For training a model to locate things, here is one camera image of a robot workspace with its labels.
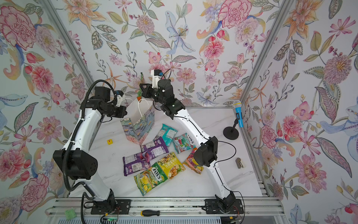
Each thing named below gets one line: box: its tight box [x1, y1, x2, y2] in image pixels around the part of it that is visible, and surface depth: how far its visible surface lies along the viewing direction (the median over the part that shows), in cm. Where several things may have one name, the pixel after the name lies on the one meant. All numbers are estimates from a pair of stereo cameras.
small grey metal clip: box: [235, 157, 244, 169], surface depth 90 cm
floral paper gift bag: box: [120, 98, 155, 146], surface depth 88 cm
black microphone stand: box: [222, 118, 239, 140], surface depth 106 cm
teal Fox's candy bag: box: [172, 132, 197, 154], surface depth 97 cm
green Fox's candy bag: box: [133, 162, 169, 197], surface depth 83 cm
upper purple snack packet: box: [140, 136, 170, 160], surface depth 95 cm
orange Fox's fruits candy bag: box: [182, 147, 205, 175], surface depth 88 cm
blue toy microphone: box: [233, 99, 244, 128], surface depth 91 cm
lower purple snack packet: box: [122, 152, 151, 177], surface depth 89 cm
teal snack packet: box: [153, 123, 179, 147], surface depth 103 cm
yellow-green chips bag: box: [157, 151, 186, 180], surface depth 87 cm
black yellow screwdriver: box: [140, 209, 189, 217], surface depth 73 cm
